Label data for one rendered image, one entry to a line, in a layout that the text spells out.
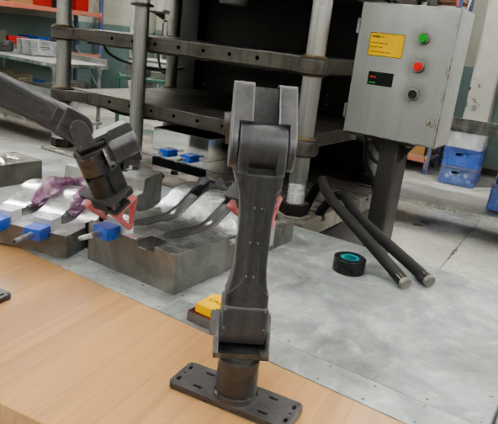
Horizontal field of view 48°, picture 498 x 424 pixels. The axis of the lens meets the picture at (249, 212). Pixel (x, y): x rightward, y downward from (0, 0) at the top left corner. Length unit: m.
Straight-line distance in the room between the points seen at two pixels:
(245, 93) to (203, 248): 0.51
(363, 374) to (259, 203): 0.39
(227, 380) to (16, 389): 0.31
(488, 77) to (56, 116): 6.59
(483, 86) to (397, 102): 5.62
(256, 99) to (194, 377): 0.44
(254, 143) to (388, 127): 1.08
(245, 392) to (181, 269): 0.39
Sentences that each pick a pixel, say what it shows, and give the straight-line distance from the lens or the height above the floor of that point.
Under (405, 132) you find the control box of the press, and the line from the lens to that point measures 1.79.
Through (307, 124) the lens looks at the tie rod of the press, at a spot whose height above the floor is 1.09.
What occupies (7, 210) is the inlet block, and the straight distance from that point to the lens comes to 1.42.
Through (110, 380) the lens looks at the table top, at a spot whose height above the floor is 0.80.
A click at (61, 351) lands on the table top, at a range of 1.00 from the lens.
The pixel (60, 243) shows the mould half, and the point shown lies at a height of 0.83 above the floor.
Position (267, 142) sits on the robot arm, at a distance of 0.76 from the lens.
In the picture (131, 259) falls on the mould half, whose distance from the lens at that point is 1.24.
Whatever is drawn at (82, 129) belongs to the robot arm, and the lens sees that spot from 1.12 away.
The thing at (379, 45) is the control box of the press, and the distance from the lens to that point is 1.82.
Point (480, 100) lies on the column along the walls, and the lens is 7.40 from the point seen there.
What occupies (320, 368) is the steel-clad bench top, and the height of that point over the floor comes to 0.80.
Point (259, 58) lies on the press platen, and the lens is 1.94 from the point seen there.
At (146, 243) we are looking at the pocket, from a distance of 1.24.
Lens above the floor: 1.32
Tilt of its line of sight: 17 degrees down
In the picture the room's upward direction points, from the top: 7 degrees clockwise
